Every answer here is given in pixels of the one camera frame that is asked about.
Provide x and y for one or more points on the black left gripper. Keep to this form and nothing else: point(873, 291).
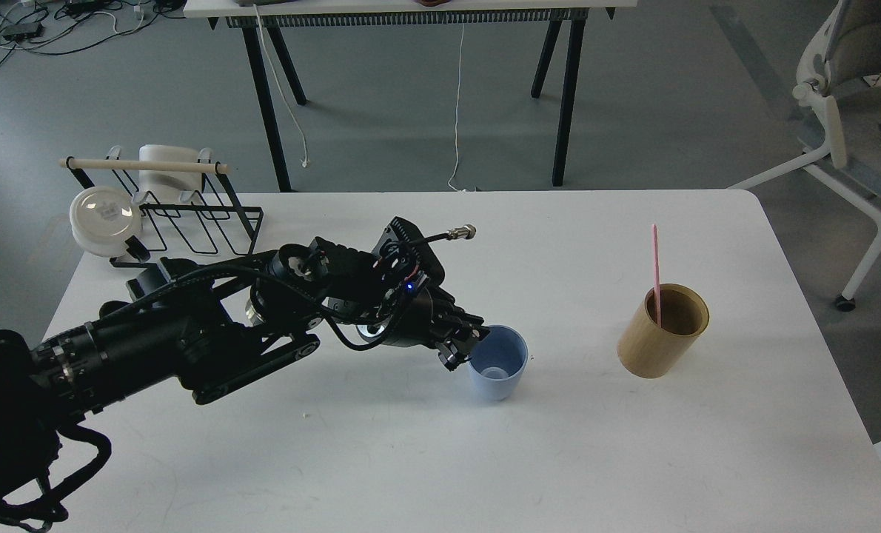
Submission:
point(430, 317)

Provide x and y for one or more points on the blue plastic cup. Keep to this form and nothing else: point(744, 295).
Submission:
point(497, 363)

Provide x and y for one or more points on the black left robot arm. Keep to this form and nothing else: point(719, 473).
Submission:
point(216, 328)

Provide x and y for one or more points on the white cup on rack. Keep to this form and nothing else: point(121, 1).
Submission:
point(169, 187)

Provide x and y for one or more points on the bamboo cylindrical holder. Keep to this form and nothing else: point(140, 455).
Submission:
point(664, 327)

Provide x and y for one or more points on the white bowl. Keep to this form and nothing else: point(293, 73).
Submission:
point(103, 220)

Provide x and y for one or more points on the white office chair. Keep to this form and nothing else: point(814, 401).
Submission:
point(841, 136)

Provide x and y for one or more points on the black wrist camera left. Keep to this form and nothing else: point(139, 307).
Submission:
point(403, 252)

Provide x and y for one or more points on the black wire dish rack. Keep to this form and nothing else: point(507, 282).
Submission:
point(215, 223)

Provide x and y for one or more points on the wooden rack handle rod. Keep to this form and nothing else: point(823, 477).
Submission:
point(73, 163)

